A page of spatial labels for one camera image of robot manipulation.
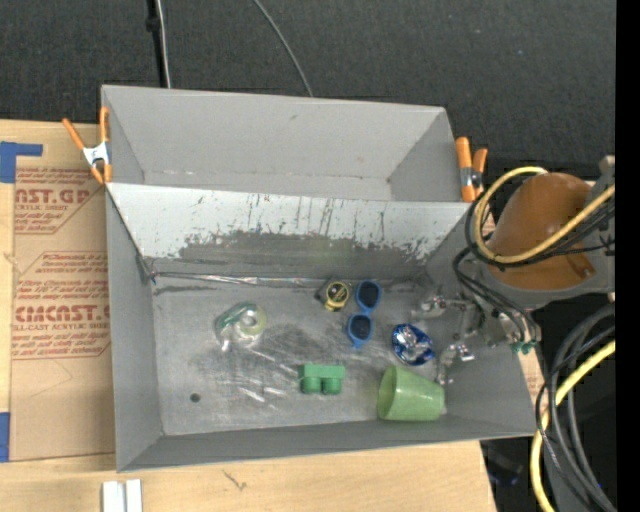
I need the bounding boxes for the yellow and black tape measure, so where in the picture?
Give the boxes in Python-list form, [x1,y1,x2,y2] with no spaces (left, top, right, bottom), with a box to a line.
[314,279,351,313]

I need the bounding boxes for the light green plastic cup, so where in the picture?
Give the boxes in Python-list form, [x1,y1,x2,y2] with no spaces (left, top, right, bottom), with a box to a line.
[376,364,447,423]

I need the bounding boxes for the brown cardboard board red print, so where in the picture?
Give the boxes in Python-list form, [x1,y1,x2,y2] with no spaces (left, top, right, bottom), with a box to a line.
[0,118,119,464]

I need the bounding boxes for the shiny blue foil packet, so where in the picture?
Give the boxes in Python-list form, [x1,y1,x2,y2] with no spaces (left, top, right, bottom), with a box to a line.
[390,322,437,367]

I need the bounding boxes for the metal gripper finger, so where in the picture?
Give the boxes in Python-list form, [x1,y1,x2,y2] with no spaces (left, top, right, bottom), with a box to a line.
[410,292,455,322]
[434,340,477,387]

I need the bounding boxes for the green toy building block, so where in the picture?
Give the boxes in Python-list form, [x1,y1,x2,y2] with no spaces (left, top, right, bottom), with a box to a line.
[298,363,348,397]

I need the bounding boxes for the blue sunglasses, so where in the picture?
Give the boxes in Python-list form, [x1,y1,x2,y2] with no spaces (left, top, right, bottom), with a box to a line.
[346,279,385,350]

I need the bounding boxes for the grey metal bin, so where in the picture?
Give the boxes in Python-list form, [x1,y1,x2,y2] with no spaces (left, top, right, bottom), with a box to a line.
[99,83,539,474]

